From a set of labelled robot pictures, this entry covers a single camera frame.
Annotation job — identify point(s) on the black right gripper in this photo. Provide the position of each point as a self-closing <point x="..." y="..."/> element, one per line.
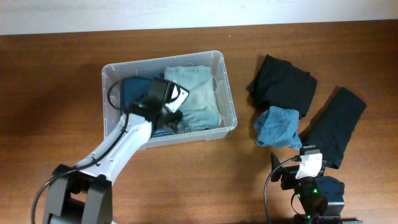
<point x="287" y="174"/>

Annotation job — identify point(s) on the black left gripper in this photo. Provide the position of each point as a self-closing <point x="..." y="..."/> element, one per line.
<point x="173" y="117"/>

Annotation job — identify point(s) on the light grey jeans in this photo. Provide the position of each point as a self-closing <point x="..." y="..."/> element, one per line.
<point x="200" y="111"/>

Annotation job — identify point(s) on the dark blue jeans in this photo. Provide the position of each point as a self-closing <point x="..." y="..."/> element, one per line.
<point x="131" y="89"/>

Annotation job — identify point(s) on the clear plastic storage bin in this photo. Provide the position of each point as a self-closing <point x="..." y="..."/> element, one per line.
<point x="224" y="100"/>

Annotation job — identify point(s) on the dark green garment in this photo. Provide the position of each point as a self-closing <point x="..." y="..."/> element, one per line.
<point x="333" y="129"/>

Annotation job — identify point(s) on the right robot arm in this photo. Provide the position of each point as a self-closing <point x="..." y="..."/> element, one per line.
<point x="321" y="197"/>

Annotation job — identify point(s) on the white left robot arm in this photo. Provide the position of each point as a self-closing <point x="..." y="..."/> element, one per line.
<point x="84" y="193"/>

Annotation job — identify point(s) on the light blue crumpled cloth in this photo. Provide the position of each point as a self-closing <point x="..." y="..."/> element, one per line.
<point x="277" y="127"/>

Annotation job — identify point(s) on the black folded garment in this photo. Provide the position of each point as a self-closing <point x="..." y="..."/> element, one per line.
<point x="280" y="83"/>

